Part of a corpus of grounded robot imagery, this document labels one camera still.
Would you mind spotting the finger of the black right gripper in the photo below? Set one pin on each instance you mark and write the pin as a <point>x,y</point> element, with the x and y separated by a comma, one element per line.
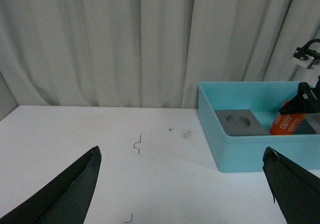
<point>306,101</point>

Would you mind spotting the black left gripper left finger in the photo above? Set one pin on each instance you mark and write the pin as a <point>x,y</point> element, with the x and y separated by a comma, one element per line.
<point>64,200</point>

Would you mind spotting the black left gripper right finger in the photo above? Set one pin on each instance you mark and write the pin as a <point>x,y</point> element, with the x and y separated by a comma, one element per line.
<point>295,189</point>

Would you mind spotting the orange cylinder part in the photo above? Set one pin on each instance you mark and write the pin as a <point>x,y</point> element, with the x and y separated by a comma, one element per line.
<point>286,124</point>

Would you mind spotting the gray cube with round hole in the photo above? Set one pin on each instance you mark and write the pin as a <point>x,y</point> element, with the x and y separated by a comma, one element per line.
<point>240,122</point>

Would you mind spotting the light blue plastic box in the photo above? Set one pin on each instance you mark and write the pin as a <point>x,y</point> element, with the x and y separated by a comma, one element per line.
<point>234,154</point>

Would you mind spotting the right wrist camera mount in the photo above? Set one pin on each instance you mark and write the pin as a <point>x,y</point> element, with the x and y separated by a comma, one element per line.
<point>306,57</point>

